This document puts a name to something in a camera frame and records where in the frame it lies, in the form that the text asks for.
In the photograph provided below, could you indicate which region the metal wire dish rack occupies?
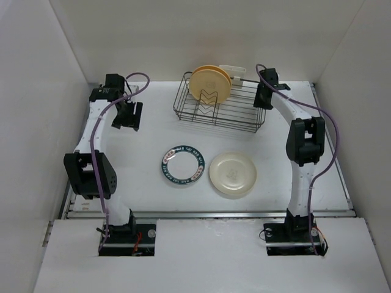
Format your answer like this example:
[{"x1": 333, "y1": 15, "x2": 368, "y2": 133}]
[{"x1": 173, "y1": 71, "x2": 266, "y2": 133}]

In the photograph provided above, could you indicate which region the teal banded lettered plate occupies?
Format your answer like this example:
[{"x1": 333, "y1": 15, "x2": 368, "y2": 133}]
[{"x1": 159, "y1": 144, "x2": 206, "y2": 189}]

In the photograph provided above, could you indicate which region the cream plate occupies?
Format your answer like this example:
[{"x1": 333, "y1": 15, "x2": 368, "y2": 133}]
[{"x1": 209, "y1": 151, "x2": 258, "y2": 200}]

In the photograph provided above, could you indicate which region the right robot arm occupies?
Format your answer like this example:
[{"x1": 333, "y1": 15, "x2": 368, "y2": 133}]
[{"x1": 254, "y1": 65, "x2": 325, "y2": 241}]

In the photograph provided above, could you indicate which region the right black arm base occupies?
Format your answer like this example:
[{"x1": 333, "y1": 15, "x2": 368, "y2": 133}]
[{"x1": 259, "y1": 223, "x2": 329, "y2": 256}]

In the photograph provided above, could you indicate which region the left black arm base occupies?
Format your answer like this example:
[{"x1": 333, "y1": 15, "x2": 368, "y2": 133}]
[{"x1": 98, "y1": 220, "x2": 156, "y2": 257}]

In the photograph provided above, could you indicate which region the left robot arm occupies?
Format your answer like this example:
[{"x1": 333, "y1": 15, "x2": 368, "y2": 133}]
[{"x1": 64, "y1": 74, "x2": 143, "y2": 220}]

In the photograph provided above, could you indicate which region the white cutlery holder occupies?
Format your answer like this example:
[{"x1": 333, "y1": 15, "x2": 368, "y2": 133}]
[{"x1": 219, "y1": 65, "x2": 246, "y2": 87}]

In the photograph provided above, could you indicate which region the front yellow plate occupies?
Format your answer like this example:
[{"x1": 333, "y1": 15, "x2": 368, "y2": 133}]
[{"x1": 189, "y1": 70, "x2": 231, "y2": 104}]

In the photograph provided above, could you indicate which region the yellow plate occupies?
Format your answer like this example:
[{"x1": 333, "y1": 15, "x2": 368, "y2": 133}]
[
  {"x1": 189, "y1": 70, "x2": 231, "y2": 104},
  {"x1": 191, "y1": 65, "x2": 232, "y2": 87}
]

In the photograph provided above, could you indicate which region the rear yellow plate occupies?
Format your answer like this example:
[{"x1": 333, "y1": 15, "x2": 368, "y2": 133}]
[{"x1": 191, "y1": 65, "x2": 232, "y2": 87}]

